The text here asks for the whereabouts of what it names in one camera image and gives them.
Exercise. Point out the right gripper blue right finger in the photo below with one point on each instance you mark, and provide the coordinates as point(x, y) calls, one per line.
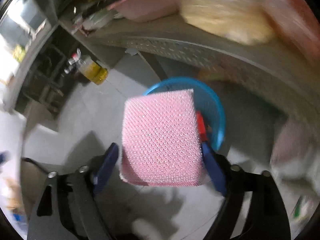
point(214, 171)

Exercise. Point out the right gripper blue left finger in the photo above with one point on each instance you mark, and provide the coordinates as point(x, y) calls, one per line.
point(102, 174)

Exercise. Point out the pink mesh sponge pad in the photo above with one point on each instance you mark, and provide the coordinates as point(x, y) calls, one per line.
point(160, 141)

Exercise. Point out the clear bag with red print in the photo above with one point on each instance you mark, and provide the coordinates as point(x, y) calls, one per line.
point(201, 127)

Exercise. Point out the blue plastic waste basket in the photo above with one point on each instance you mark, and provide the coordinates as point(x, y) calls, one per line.
point(205, 100)

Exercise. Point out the cooking oil bottle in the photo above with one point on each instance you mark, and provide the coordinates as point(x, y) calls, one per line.
point(85, 65)

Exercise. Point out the yellow item in plastic bag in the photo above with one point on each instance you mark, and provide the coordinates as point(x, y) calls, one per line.
point(241, 21)

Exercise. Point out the red item in plastic bag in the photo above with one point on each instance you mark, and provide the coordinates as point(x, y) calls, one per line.
point(296, 24)

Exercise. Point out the pink plastic basin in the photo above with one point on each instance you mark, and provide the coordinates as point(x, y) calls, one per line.
point(145, 10)

